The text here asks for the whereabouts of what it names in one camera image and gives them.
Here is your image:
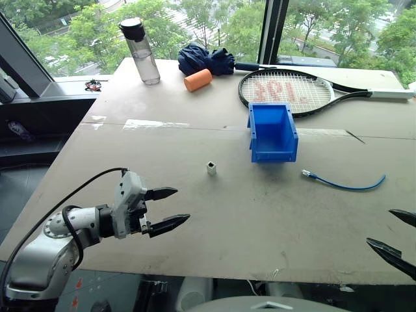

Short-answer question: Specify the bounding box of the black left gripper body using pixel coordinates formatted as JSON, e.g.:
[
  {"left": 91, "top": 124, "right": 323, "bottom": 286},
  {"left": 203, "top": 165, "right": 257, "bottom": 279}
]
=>
[{"left": 129, "top": 189, "right": 154, "bottom": 235}]

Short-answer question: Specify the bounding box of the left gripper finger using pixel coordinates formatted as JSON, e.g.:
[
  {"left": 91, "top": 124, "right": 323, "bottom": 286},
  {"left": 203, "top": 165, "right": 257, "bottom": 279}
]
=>
[
  {"left": 144, "top": 187, "right": 179, "bottom": 202},
  {"left": 149, "top": 213, "right": 191, "bottom": 239}
]

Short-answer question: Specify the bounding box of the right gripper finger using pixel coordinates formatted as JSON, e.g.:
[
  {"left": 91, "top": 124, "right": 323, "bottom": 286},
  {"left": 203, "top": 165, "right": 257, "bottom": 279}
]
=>
[
  {"left": 365, "top": 237, "right": 416, "bottom": 281},
  {"left": 388, "top": 209, "right": 416, "bottom": 228}
]

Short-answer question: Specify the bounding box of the white rounded cylinder under table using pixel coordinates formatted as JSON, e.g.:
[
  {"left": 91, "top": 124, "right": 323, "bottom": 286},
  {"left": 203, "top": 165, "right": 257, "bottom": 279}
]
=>
[{"left": 176, "top": 277, "right": 215, "bottom": 312}]

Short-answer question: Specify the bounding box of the blue plastic storage bin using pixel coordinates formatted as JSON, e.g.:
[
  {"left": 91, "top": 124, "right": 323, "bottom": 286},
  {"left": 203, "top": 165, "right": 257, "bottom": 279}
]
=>
[{"left": 247, "top": 102, "right": 299, "bottom": 164}]

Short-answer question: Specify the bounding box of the orange foam cylinder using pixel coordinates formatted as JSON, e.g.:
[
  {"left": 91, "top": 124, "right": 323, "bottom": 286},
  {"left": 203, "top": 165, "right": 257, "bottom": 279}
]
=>
[{"left": 183, "top": 68, "right": 213, "bottom": 93}]

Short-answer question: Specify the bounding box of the black white tennis racket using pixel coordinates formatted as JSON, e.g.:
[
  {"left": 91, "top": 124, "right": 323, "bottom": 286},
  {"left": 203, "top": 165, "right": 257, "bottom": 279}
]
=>
[{"left": 237, "top": 67, "right": 416, "bottom": 119}]

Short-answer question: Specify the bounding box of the grey rounded robot body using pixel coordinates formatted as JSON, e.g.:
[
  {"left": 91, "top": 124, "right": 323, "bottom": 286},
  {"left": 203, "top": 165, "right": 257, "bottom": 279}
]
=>
[{"left": 194, "top": 294, "right": 354, "bottom": 312}]

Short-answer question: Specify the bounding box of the clear water bottle black lid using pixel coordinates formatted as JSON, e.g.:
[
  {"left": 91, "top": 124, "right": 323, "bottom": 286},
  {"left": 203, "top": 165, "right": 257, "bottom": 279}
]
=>
[{"left": 118, "top": 18, "right": 162, "bottom": 86}]

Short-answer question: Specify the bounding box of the navy folded umbrella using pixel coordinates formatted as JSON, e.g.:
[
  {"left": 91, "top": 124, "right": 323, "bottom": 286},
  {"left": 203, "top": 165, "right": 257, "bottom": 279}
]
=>
[{"left": 177, "top": 42, "right": 278, "bottom": 77}]

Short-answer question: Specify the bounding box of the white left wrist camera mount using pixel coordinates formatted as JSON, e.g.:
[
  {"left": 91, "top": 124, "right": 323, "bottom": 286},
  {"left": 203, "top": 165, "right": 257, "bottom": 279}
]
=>
[{"left": 111, "top": 170, "right": 148, "bottom": 240}]

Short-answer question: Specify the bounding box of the blue Ethernet cable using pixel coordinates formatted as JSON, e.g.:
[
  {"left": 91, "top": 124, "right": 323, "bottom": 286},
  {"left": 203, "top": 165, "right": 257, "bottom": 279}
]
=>
[{"left": 301, "top": 168, "right": 387, "bottom": 192}]

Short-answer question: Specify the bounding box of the grey slanted window frame beam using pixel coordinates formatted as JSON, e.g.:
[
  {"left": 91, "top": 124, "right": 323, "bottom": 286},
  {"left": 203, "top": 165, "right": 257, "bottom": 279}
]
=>
[{"left": 0, "top": 11, "right": 55, "bottom": 99}]

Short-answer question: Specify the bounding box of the black window frame post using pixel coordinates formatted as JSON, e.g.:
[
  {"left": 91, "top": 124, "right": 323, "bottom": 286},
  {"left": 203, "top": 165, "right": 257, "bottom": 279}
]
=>
[{"left": 257, "top": 0, "right": 291, "bottom": 65}]

